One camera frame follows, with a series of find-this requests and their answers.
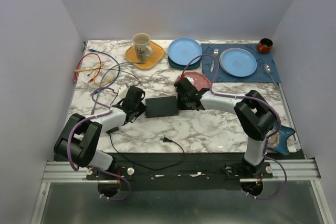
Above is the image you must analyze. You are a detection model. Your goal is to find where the dark grey network switch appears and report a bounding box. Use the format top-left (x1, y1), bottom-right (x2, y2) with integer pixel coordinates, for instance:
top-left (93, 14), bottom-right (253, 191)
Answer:
top-left (145, 96), bottom-right (179, 118)

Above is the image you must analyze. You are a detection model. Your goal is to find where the grey ethernet cable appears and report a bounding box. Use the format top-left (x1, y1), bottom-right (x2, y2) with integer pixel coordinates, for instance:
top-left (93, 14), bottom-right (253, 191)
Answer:
top-left (89, 61), bottom-right (145, 116)

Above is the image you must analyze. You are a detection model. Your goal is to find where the black power cord with plug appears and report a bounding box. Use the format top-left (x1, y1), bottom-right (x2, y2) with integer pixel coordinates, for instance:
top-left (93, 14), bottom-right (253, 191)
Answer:
top-left (99, 67), bottom-right (186, 169)

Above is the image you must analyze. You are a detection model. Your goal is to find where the yellow ethernet cable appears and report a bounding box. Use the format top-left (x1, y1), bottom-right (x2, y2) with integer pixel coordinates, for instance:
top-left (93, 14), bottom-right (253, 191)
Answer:
top-left (74, 62), bottom-right (115, 87)

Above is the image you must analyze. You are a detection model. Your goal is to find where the red ethernet cable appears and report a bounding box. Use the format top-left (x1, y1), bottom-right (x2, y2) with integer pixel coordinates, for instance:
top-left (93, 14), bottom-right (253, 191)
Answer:
top-left (72, 52), bottom-right (103, 83)

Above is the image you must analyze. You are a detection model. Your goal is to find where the blue ethernet cable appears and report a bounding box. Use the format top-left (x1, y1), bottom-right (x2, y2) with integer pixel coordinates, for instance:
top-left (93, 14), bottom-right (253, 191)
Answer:
top-left (87, 47), bottom-right (121, 97)

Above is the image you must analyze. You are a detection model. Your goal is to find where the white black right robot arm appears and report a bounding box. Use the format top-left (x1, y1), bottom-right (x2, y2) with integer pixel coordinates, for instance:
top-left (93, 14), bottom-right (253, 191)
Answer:
top-left (174, 77), bottom-right (281, 178)

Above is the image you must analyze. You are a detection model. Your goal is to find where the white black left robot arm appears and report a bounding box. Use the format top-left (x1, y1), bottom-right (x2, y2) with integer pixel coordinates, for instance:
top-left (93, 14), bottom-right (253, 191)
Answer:
top-left (54, 86), bottom-right (146, 179)

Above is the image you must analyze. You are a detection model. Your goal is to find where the pink dotted plate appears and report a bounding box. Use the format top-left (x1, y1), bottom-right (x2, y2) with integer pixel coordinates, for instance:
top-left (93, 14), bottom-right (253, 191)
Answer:
top-left (174, 71), bottom-right (211, 91)

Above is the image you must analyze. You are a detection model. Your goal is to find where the black power adapter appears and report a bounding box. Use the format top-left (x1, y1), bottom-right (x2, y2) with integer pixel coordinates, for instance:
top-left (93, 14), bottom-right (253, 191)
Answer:
top-left (106, 127), bottom-right (119, 134)

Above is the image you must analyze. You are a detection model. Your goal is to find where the dark teal coaster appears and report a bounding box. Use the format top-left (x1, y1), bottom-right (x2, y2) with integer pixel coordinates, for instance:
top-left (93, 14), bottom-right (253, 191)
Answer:
top-left (168, 57), bottom-right (201, 70)

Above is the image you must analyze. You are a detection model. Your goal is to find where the light blue plate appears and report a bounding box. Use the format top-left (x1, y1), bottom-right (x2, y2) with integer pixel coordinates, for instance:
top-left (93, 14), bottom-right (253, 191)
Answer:
top-left (167, 38), bottom-right (202, 66)

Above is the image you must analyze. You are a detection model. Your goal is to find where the silver fork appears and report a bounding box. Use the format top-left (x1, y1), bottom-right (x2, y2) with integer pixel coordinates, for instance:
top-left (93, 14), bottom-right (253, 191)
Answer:
top-left (210, 48), bottom-right (219, 72)

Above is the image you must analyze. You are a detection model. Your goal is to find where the yellow woven coaster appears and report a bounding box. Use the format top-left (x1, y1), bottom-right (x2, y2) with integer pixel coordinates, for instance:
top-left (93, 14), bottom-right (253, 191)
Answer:
top-left (124, 40), bottom-right (165, 70)

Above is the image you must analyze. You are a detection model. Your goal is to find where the beige floral mug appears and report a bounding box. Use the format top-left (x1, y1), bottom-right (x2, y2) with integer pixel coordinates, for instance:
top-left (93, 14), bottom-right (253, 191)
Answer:
top-left (132, 33), bottom-right (154, 62)

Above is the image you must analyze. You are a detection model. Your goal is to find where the blue plate on placemat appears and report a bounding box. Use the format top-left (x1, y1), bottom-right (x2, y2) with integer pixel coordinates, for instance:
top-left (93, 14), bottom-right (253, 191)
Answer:
top-left (219, 48), bottom-right (257, 78)

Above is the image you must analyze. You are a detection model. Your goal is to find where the blue cloth placemat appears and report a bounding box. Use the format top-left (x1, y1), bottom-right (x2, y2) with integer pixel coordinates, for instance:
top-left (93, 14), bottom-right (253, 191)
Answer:
top-left (201, 43), bottom-right (281, 83)

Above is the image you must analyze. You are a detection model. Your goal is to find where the silver spoon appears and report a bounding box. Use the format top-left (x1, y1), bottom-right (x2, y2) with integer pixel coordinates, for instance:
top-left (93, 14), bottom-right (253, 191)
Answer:
top-left (264, 64), bottom-right (277, 86)

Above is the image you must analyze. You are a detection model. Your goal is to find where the small red-brown bowl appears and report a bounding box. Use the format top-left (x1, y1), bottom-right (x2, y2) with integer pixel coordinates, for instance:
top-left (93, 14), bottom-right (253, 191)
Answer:
top-left (257, 38), bottom-right (273, 54)

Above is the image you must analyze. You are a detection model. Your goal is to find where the blue star-shaped dish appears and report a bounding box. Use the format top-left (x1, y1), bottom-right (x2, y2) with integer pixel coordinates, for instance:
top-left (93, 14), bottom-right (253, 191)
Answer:
top-left (267, 125), bottom-right (295, 156)

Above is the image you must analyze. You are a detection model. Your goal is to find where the aluminium rail frame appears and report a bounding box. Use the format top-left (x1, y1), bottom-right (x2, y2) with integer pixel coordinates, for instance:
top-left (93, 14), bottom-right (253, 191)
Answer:
top-left (42, 153), bottom-right (321, 183)

